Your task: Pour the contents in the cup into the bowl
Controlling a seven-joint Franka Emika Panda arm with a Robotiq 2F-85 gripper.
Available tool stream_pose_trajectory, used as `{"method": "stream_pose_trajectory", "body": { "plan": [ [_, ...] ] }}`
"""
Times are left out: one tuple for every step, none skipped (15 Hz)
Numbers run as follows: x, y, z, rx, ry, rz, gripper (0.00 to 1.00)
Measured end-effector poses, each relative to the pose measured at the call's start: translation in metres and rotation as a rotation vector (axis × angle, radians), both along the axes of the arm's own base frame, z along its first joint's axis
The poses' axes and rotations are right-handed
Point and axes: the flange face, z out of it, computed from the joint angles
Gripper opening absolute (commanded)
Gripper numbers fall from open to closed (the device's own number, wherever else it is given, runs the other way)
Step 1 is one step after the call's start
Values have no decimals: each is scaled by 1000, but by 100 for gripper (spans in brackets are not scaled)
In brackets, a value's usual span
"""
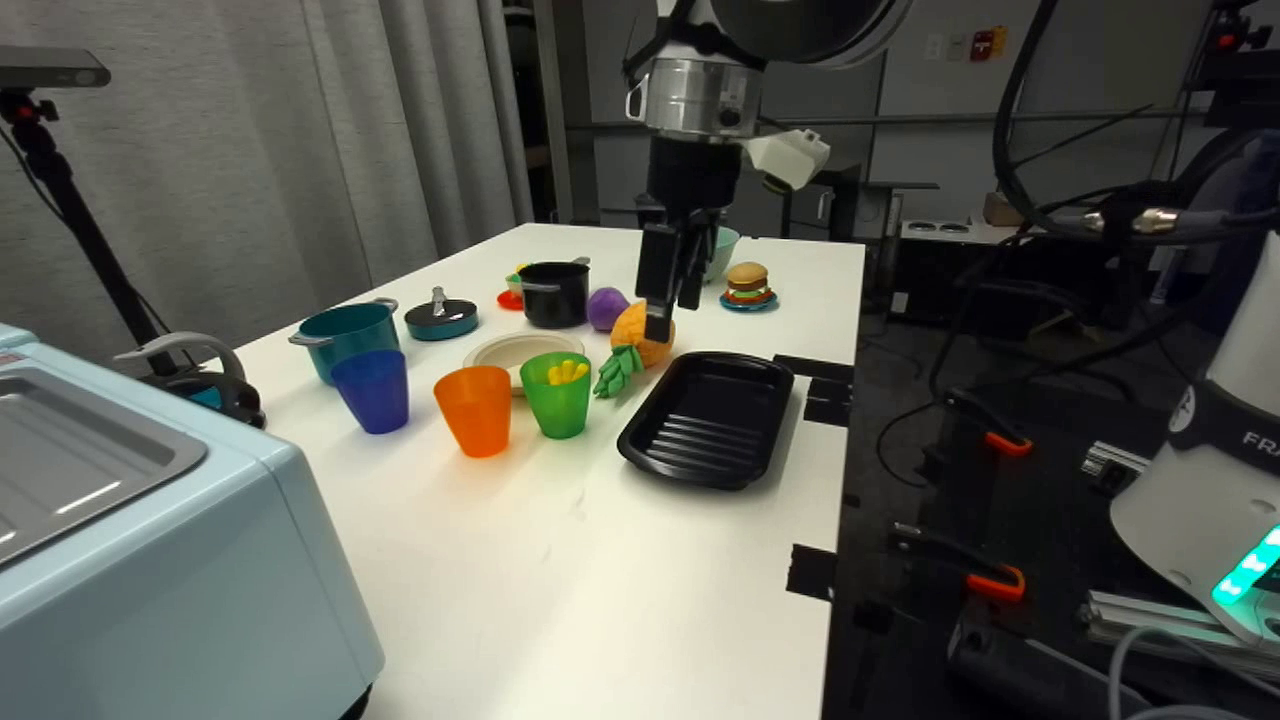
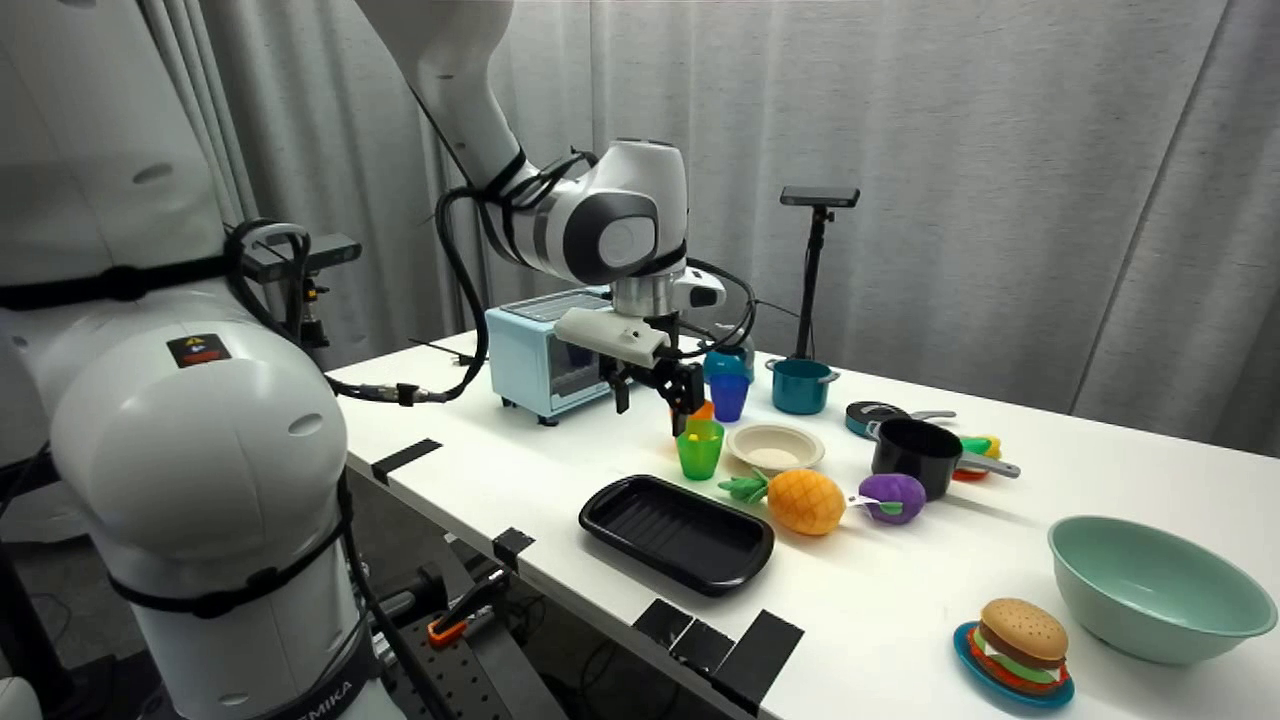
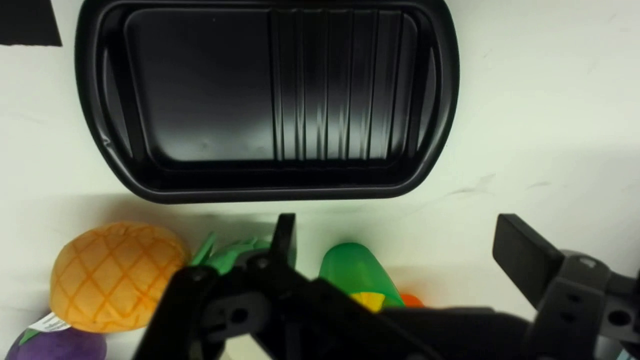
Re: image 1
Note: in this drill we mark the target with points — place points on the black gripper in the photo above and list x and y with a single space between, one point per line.
694 182

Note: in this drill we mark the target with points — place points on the yellow toy food pieces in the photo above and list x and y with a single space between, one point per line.
565 372

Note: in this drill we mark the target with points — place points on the green plastic cup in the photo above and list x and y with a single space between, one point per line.
556 405

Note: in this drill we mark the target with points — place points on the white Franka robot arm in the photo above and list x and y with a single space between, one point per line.
694 94

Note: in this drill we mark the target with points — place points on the beige shallow bowl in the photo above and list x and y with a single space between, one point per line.
505 352

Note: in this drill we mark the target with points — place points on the orange plastic cup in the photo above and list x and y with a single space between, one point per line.
473 414

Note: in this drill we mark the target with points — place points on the blue plastic cup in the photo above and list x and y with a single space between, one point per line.
369 394

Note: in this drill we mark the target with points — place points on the toy burger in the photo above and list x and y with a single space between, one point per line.
748 283

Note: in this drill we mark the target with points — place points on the purple toy eggplant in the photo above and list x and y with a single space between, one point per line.
605 311

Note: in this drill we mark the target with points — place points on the small blue plate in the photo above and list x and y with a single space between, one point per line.
748 311

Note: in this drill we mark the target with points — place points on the black ridged tray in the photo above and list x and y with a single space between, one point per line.
707 423

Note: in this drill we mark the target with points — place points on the red and green toy food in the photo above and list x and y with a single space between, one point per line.
508 298

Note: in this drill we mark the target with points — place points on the black table edge patch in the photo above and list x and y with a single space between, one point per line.
827 411
808 571

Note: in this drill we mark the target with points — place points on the teal toy pot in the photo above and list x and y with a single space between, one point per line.
345 340

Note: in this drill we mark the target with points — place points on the cardboard box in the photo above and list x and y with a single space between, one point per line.
1008 209

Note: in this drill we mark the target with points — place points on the grey curtain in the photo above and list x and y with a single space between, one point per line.
267 134

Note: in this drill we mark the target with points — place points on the light blue toy toaster oven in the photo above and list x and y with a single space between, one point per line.
134 572

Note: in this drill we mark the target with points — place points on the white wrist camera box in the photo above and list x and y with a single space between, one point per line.
785 153

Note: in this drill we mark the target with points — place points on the orange wall sign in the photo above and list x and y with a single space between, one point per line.
989 43

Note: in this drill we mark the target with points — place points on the black camera tripod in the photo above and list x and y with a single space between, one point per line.
81 224

